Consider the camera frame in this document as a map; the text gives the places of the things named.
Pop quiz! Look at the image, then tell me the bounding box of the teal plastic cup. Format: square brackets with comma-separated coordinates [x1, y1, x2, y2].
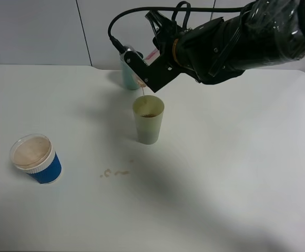
[120, 54, 145, 90]

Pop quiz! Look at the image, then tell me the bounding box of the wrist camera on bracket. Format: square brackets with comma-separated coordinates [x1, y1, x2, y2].
[121, 46, 181, 92]

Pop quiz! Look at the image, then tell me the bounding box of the clear plastic beverage bottle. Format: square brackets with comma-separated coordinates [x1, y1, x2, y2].
[133, 49, 160, 89]

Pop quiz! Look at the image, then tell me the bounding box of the black camera cable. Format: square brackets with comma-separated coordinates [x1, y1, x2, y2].
[107, 1, 248, 52]

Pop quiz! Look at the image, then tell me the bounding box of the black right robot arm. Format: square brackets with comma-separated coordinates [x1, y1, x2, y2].
[144, 1, 305, 91]

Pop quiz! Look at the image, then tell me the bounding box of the blue white ribbed cup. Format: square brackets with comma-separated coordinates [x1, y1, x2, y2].
[9, 134, 62, 184]

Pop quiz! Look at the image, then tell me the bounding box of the light green plastic cup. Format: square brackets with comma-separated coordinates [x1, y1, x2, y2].
[133, 95, 165, 145]

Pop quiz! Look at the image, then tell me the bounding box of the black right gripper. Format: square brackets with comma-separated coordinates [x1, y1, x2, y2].
[145, 10, 192, 76]

